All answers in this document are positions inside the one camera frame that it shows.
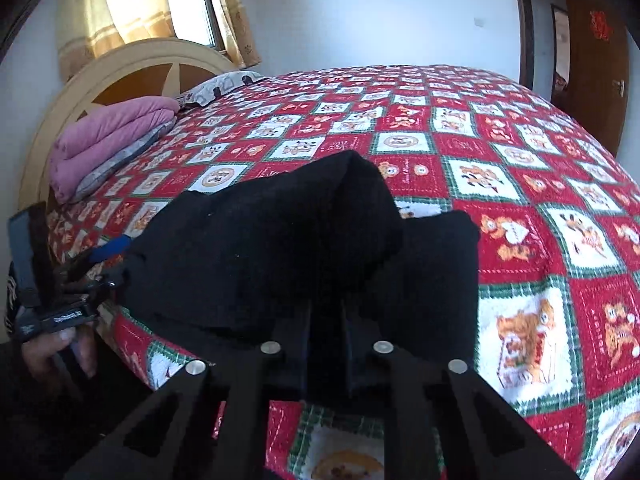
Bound black pants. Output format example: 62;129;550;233
112;148;482;411

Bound person's left hand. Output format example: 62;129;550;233
21;325;96;390

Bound pink folded blanket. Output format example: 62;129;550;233
49;96;180;204

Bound white patterned pillow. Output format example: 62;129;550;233
176;70;265;107

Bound cream wooden headboard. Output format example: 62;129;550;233
17;38;236;209

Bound window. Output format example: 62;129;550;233
168;0;224;51

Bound yellow curtain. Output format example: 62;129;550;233
56;0;262;82

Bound brown wooden door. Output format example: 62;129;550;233
562;0;629;155

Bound red paper door decoration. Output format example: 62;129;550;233
589;10;613;42

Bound silver door handle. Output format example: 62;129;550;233
612;79;626;99

